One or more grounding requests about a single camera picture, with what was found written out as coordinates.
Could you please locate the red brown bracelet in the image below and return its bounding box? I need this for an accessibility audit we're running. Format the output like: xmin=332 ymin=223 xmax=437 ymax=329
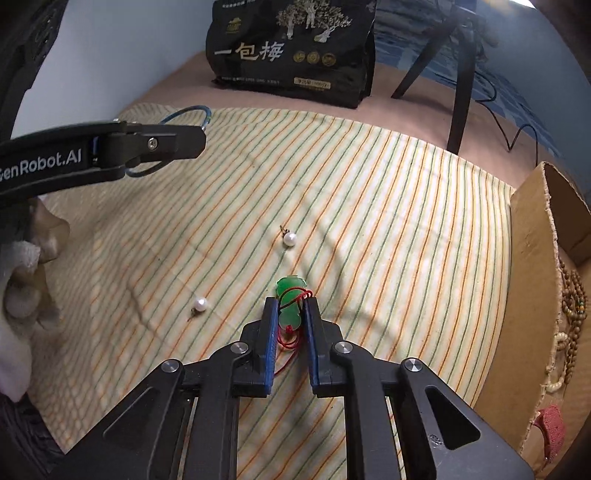
xmin=533 ymin=404 xmax=567 ymax=462

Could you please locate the black tripod stand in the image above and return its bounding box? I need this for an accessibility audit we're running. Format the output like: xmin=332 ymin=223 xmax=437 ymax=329
xmin=390 ymin=0 xmax=486 ymax=156

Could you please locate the left gloved hand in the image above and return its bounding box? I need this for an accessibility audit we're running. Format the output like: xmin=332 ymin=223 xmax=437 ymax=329
xmin=1 ymin=197 xmax=70 ymax=402

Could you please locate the yellow striped cloth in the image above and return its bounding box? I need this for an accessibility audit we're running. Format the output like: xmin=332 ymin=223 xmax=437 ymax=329
xmin=33 ymin=108 xmax=511 ymax=479

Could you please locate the green jade pendant red cord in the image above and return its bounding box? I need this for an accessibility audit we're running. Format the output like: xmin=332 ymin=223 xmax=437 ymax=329
xmin=271 ymin=275 xmax=316 ymax=377

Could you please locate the dark thin bangle ring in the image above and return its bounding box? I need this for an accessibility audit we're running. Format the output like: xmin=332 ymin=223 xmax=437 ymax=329
xmin=124 ymin=104 xmax=213 ymax=179

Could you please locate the small cream bead bracelet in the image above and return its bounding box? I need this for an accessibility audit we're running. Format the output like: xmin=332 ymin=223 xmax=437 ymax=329
xmin=544 ymin=330 xmax=570 ymax=394

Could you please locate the blue patterned bed quilt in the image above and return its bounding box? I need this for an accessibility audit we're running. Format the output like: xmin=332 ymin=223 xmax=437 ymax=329
xmin=373 ymin=0 xmax=574 ymax=163

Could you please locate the black power cable with switch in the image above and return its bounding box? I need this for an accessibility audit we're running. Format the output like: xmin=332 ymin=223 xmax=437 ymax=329
xmin=475 ymin=50 xmax=560 ymax=160

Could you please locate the white pearl earring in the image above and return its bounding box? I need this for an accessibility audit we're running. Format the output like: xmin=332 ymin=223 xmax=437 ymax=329
xmin=188 ymin=296 xmax=208 ymax=321
xmin=280 ymin=226 xmax=297 ymax=248

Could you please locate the brown wooden bead necklace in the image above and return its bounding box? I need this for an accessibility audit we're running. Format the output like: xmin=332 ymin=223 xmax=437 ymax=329
xmin=556 ymin=257 xmax=588 ymax=384

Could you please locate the black snack bag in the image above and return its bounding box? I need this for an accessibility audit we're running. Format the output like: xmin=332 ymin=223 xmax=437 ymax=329
xmin=205 ymin=0 xmax=377 ymax=109

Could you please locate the cardboard box tray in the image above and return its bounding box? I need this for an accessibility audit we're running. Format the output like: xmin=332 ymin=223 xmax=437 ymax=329
xmin=476 ymin=163 xmax=590 ymax=479

